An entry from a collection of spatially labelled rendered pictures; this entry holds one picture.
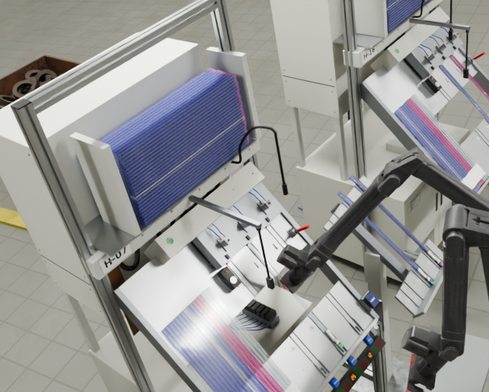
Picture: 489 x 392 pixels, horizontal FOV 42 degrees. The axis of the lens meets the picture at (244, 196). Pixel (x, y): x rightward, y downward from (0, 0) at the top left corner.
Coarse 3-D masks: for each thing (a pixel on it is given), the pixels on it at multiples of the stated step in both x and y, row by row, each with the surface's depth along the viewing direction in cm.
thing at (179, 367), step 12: (120, 300) 201; (132, 312) 200; (144, 324) 200; (156, 336) 200; (156, 348) 204; (168, 348) 200; (168, 360) 203; (180, 360) 200; (180, 372) 201; (192, 384) 201
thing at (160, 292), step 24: (264, 240) 230; (288, 240) 234; (168, 264) 212; (192, 264) 215; (240, 264) 222; (264, 264) 226; (120, 288) 202; (144, 288) 205; (168, 288) 209; (192, 288) 212; (216, 288) 216; (240, 288) 219; (144, 312) 202; (168, 312) 206
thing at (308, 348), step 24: (336, 288) 235; (336, 312) 231; (360, 312) 235; (288, 336) 220; (312, 336) 223; (336, 336) 227; (288, 360) 216; (312, 360) 220; (336, 360) 224; (312, 384) 217
